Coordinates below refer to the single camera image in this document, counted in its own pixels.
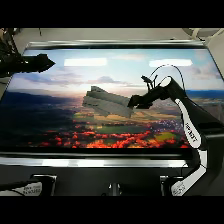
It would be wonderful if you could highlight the black cable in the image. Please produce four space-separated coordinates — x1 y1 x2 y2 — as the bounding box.
148 63 186 93

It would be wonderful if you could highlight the grey T-shirt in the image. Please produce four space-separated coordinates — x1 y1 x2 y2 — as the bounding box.
81 85 135 120

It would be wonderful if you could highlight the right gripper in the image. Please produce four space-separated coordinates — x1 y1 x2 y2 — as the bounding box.
127 93 151 111

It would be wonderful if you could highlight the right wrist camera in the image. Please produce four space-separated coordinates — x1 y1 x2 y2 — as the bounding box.
140 74 160 92

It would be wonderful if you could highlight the silver frame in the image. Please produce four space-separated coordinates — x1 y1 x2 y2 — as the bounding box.
0 39 214 197

